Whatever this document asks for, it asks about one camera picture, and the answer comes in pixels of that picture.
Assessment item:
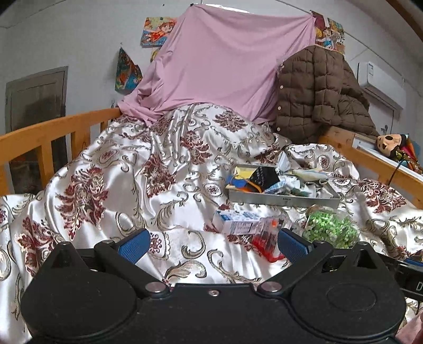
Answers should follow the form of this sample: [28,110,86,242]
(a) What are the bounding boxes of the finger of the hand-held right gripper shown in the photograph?
[380,254,423,270]

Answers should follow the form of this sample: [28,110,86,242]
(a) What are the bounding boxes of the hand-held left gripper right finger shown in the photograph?
[257,228,397,295]

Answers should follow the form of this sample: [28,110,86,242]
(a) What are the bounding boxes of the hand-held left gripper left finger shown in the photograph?
[36,228,171,295]

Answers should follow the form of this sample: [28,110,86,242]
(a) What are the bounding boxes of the metal tray with colourful lining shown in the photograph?
[226,163,341,209]

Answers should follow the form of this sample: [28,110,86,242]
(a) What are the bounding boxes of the red item in clear wrap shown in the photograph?
[251,216,291,263]

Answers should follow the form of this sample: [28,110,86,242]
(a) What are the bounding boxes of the clear bag of green beads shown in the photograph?
[302,205,361,249]

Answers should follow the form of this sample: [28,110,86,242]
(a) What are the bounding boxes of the pink fluffy cloth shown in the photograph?
[395,313,423,344]

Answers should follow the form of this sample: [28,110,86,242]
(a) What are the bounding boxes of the small blue white carton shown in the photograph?
[211,209,261,235]

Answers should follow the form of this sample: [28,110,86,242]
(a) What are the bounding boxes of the crumpled blue face mask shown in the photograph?
[264,151,316,196]

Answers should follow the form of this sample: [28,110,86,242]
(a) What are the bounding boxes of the black patterned cloth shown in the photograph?
[247,166,282,193]

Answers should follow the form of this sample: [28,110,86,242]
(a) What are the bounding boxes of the floral satin blanket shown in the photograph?
[0,102,423,344]

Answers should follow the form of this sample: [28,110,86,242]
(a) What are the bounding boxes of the blue orange fabric piece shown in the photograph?
[227,175,265,194]

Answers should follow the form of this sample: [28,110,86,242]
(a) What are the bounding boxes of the plush doll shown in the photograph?
[377,133,423,173]

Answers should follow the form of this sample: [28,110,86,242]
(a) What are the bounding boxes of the brown quilted jacket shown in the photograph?
[274,44,380,144]

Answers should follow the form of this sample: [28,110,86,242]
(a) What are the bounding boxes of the dark door panel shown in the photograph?
[6,66,69,196]

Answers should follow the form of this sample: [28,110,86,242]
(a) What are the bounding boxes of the white air conditioner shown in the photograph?
[357,61,406,111]

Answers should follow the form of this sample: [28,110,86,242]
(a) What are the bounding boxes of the pink bed sheet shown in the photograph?
[117,4,318,124]

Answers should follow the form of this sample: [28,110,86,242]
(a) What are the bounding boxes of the black cable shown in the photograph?
[387,159,405,186]

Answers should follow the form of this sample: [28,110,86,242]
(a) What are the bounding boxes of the wooden bed frame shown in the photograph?
[0,107,423,209]

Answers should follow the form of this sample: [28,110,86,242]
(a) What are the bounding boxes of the hanging colourful wall poster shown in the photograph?
[114,47,143,95]

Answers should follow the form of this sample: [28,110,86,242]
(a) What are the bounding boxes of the cartoon girl wall poster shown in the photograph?
[140,17,179,47]

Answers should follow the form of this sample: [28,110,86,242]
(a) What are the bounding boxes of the comic wall poster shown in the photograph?
[311,11,346,53]

